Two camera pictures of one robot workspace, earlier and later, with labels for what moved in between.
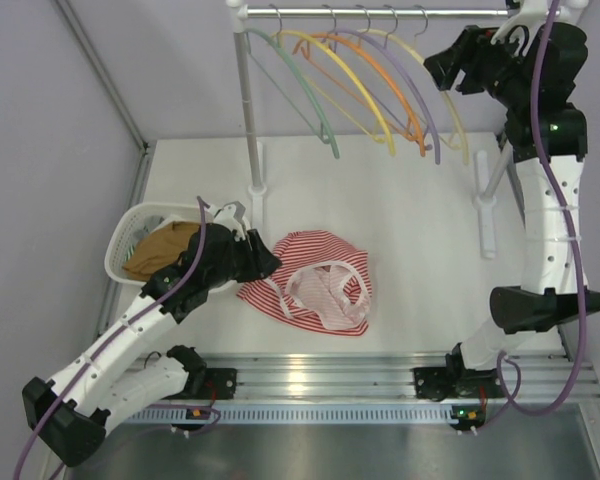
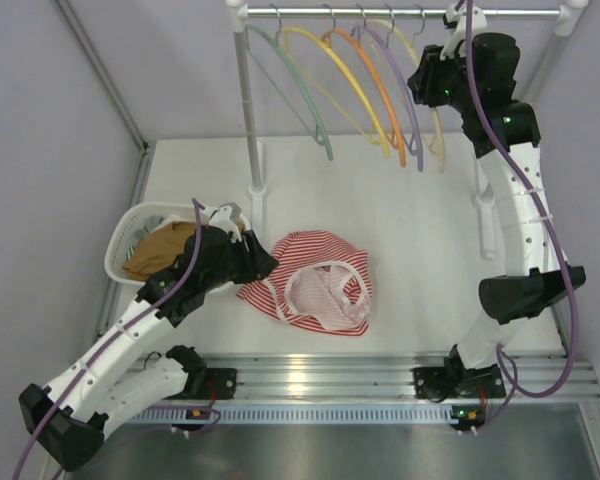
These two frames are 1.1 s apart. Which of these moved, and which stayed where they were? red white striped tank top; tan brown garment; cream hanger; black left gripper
Moved: cream hanger
Stayed: tan brown garment; red white striped tank top; black left gripper
